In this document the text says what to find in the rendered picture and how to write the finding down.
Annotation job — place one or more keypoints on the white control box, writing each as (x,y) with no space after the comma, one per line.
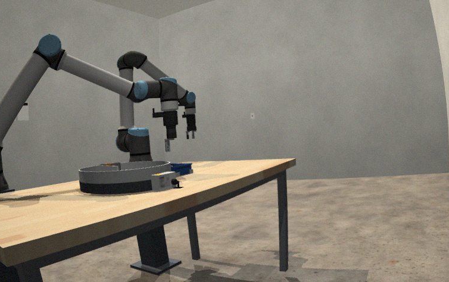
(162,181)

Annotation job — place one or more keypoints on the white wall sheet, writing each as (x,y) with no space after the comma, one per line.
(24,115)

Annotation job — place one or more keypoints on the wooden table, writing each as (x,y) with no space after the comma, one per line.
(91,211)

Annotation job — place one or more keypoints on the grey turntable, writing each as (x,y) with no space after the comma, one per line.
(111,178)

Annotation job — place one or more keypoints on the blue crate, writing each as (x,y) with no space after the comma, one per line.
(181,168)

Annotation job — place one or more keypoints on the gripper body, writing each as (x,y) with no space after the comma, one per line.
(170,123)
(191,123)

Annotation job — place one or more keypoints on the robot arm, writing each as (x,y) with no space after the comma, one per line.
(126,113)
(91,76)

